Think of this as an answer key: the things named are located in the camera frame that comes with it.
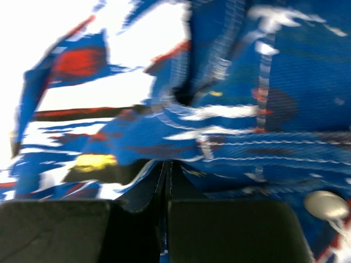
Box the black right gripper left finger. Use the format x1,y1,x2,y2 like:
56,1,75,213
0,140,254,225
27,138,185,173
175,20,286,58
1,164,166,262

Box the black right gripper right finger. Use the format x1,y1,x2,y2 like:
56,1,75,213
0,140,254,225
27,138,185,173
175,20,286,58
167,163,313,263

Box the blue patterned trousers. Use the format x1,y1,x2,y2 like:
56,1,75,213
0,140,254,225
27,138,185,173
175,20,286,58
1,1,350,262

